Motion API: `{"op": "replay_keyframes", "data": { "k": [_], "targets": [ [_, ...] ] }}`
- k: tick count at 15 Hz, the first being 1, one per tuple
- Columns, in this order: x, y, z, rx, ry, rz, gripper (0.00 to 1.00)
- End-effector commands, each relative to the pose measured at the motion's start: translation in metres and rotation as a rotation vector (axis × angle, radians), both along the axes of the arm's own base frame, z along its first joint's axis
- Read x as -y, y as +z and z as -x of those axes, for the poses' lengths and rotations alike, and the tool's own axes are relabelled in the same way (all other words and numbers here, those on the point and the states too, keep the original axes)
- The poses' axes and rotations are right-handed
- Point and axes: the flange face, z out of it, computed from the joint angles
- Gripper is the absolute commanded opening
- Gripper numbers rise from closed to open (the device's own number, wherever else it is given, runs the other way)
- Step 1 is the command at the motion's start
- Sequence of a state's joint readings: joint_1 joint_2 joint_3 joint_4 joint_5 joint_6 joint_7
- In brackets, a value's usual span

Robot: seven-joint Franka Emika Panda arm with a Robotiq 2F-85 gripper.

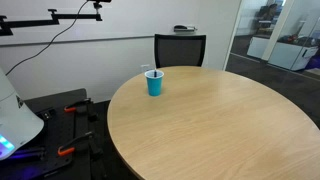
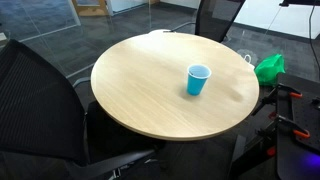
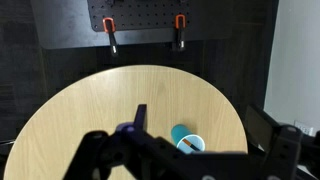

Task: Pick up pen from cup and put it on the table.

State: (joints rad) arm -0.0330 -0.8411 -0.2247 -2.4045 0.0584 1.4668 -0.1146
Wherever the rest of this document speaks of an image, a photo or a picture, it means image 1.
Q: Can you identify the blue plastic cup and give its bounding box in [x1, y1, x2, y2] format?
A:
[145, 70, 164, 96]

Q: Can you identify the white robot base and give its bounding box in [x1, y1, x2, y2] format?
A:
[0, 69, 44, 160]

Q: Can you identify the black mesh office chair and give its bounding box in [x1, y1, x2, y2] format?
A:
[154, 34, 206, 68]

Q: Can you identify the whiteboard eraser on ledge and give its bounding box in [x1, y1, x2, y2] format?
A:
[173, 25, 197, 32]

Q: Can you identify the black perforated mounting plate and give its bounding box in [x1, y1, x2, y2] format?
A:
[0, 89, 91, 180]

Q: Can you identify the white cabinet behind glass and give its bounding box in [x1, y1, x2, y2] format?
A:
[247, 36, 318, 71]

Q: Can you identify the white wall outlet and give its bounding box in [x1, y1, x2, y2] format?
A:
[140, 64, 150, 73]

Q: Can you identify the upper orange-handled clamp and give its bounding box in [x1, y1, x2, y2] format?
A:
[64, 98, 91, 113]

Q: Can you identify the orange-handled clamp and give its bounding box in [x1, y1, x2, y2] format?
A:
[64, 98, 91, 113]
[57, 131, 95, 157]

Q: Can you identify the lower orange-handled clamp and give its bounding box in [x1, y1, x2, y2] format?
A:
[57, 131, 95, 157]

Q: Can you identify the black camera cable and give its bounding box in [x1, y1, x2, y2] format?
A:
[5, 0, 89, 77]

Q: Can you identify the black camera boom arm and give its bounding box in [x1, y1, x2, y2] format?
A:
[0, 9, 102, 36]

